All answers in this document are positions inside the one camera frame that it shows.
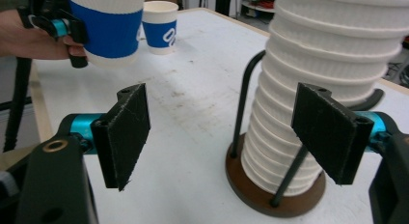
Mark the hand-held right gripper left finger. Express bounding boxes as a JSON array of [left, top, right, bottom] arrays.
[[68, 82, 151, 192]]

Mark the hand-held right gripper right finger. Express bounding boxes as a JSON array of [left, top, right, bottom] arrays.
[[290, 82, 390, 185]]

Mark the blue banded white paper cup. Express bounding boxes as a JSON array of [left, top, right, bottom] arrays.
[[142, 0, 179, 56], [66, 0, 148, 69]]

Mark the stack of white paper cups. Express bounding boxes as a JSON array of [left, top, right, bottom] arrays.
[[240, 0, 409, 198]]

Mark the dark round coaster base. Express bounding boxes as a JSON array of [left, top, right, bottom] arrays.
[[225, 49, 385, 218]]

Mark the white table mat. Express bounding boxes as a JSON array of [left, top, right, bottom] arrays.
[[32, 8, 409, 224]]

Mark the black braided cable sleeve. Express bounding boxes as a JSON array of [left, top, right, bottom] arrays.
[[3, 56, 33, 154]]

